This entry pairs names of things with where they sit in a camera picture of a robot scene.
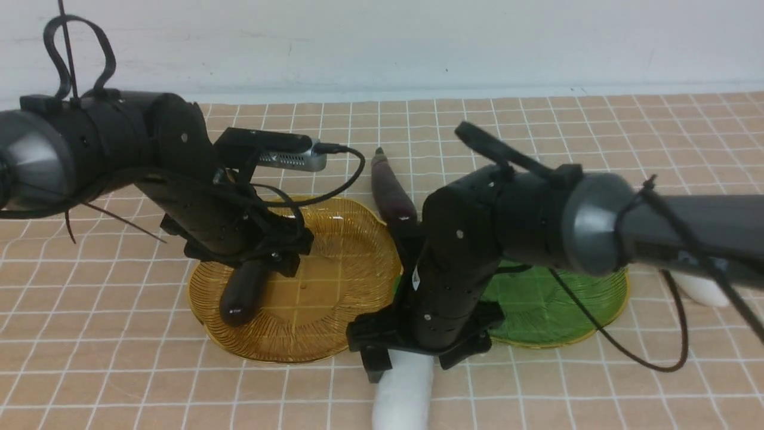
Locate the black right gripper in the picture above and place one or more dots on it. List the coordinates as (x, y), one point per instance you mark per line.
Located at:
(398, 328)

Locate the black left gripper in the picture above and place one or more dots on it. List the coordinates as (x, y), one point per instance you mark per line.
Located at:
(220, 225)

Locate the dark purple eggplant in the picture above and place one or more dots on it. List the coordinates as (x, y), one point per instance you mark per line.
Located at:
(241, 299)
(393, 203)

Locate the white radish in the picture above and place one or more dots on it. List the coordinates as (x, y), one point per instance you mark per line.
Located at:
(403, 396)
(703, 291)

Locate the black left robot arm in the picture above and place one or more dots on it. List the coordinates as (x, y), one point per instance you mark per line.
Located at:
(56, 156)

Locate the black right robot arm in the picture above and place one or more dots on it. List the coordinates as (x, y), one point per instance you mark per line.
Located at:
(518, 214)

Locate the green ribbed glass plate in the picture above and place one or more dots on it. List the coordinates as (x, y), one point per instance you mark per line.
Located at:
(541, 309)

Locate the amber ribbed glass plate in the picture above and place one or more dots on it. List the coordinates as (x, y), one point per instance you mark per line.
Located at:
(352, 270)

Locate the orange grid tablecloth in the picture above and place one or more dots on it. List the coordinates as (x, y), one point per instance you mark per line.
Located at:
(97, 333)

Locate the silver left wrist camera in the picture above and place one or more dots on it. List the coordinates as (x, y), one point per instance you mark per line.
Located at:
(286, 152)

